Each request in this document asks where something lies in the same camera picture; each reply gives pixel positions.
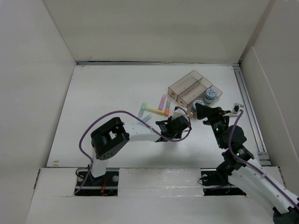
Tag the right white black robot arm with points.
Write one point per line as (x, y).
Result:
(241, 169)

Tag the yellow highlighter marker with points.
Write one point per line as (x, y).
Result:
(156, 111)

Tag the pink purple highlighter marker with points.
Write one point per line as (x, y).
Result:
(162, 102)

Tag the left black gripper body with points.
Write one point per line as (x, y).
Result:
(177, 135)

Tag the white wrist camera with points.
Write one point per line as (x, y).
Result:
(237, 108)
(177, 113)

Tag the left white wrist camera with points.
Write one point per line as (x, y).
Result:
(177, 113)

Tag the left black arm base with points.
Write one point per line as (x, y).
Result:
(106, 185)

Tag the orange highlighter marker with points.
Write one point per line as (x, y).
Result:
(167, 108)

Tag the clear three-compartment organizer tray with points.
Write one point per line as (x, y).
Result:
(190, 90)

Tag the green highlighter marker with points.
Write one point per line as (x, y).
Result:
(142, 110)

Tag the blue highlighter marker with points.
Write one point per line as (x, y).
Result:
(144, 119)

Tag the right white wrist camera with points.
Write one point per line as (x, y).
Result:
(237, 108)

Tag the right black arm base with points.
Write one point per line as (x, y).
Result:
(214, 186)

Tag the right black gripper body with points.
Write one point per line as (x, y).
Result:
(217, 121)

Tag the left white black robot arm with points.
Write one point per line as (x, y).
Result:
(111, 137)

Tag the aluminium rail right edge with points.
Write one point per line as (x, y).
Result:
(262, 151)

